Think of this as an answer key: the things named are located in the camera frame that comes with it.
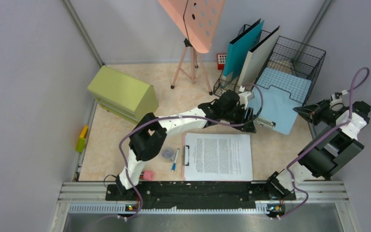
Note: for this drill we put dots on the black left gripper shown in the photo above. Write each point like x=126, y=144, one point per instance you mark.
x=249, y=116

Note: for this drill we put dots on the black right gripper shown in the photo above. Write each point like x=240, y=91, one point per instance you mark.
x=310, y=113

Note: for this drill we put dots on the light blue clipboard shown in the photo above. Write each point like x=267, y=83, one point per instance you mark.
x=281, y=93

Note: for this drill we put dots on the grey white file folder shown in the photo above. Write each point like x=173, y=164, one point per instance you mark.
x=257, y=57

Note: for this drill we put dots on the teal file folder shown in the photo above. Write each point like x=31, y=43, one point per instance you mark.
x=238, y=49

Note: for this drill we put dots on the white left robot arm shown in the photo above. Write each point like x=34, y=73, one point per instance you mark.
x=147, y=138

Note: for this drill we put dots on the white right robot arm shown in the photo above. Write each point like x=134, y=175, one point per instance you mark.
x=329, y=151

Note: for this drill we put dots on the pink clipboard with papers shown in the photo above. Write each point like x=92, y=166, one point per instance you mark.
x=217, y=157

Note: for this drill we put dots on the red white small box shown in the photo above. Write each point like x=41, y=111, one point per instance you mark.
x=221, y=60

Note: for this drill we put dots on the clear jar of paperclips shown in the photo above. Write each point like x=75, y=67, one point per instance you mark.
x=168, y=154

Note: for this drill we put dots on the blue white marker pen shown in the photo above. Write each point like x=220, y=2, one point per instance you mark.
x=175, y=160

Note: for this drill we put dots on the pink capped tube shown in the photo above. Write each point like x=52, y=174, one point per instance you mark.
x=147, y=175

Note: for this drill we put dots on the pink perforated board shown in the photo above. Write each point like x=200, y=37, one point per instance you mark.
x=196, y=19

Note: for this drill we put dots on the green metal drawer box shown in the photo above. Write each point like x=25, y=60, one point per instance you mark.
x=123, y=95

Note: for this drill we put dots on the yellow green toy block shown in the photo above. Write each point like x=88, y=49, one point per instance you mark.
x=80, y=145

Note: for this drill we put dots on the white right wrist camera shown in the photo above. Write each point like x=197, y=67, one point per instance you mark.
x=336, y=101

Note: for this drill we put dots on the black wire mesh file rack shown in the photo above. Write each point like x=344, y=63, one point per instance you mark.
x=289, y=56

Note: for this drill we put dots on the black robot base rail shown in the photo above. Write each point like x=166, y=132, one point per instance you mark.
x=197, y=195

